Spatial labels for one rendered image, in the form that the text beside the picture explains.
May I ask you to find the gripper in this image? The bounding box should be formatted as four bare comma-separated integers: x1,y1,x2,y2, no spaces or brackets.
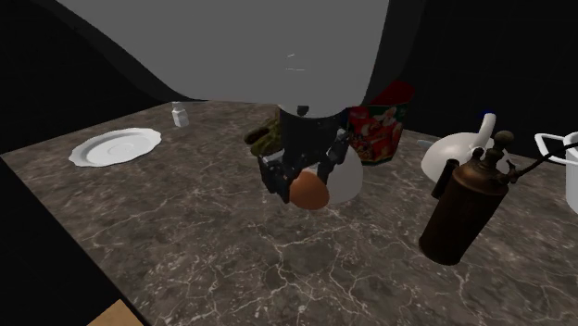
258,107,352,206

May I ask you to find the brown egg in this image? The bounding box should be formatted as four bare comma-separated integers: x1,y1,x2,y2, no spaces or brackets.
288,170,332,211

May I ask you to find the green lumpy object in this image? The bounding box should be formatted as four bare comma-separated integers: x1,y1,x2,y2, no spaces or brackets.
244,116,283,157

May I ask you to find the red printed carton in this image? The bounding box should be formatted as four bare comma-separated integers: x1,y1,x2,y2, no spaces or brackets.
346,81,416,167

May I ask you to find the small white bottle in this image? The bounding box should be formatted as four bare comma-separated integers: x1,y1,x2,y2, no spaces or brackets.
170,101,190,129

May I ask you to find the white teapot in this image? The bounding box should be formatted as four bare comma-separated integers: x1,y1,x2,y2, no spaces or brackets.
417,112,512,184

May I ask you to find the brown blowtorch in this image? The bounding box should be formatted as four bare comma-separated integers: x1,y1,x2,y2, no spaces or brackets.
418,130,578,267

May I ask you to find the white scalloped plate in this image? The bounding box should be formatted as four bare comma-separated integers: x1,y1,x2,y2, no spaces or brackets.
68,127,163,169

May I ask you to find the white pot with handle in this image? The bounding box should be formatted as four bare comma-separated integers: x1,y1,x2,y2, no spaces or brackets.
534,131,578,216

